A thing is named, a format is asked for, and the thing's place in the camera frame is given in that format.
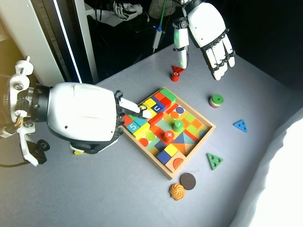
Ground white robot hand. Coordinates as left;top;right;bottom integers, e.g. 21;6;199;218
172;1;237;81
46;81;153;156

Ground red cylinder with plus sign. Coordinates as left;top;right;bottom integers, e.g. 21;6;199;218
161;130;175;144

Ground spare white robot hand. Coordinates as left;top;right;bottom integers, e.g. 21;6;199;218
113;0;144;22

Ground wooden block tray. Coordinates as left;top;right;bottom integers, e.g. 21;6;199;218
119;87;216;181

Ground beige fabric bundle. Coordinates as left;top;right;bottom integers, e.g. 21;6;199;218
148;0;177;17

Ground white adapter dongle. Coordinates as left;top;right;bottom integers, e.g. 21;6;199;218
152;29;164;54

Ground stack of coloured rings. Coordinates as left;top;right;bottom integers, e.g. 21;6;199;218
208;94;224;109

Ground grey table cloth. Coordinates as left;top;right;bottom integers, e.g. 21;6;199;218
0;44;303;227

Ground black panel with light strip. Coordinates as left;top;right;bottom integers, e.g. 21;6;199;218
35;0;82;83

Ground plain blue cube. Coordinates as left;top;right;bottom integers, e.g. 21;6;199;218
156;150;172;165

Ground plain yellow cube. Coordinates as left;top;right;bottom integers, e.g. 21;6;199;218
164;144;179;157

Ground white cabinet panel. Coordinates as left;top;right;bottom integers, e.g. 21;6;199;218
0;0;66;83

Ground blue triangle with holes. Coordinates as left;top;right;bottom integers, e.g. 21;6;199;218
233;119;249;133

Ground golden swirl cookie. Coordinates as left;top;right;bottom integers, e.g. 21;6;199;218
169;183;186;201

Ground round chocolate biscuit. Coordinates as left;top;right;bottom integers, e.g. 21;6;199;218
179;173;196;191

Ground green triangle with holes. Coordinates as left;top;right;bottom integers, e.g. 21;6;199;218
206;153;224;171

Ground thin green cable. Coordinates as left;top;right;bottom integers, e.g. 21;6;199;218
158;0;167;31

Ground white upright post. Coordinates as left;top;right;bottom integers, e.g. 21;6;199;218
74;0;99;85

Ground black cable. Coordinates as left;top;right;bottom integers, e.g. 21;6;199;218
0;161;27;168

